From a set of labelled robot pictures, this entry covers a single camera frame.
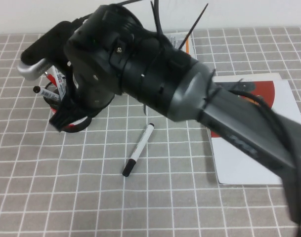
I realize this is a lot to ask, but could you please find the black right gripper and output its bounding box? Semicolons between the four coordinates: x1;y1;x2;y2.
49;4;146;132

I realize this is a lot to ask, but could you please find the black mesh pen holder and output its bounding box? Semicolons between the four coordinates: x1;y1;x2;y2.
45;82;93;134

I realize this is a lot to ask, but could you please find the thin white booklet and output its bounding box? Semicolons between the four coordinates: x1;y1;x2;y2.
170;31;198;60

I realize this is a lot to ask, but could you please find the black camera cable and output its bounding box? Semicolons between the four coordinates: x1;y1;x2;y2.
76;0;301;237

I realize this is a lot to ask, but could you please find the white red robot brochure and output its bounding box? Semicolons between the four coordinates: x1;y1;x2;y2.
209;79;301;186

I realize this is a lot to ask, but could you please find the grey checked tablecloth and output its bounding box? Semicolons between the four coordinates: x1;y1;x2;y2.
0;27;301;237

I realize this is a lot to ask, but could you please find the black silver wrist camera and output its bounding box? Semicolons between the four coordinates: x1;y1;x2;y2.
16;21;76;81

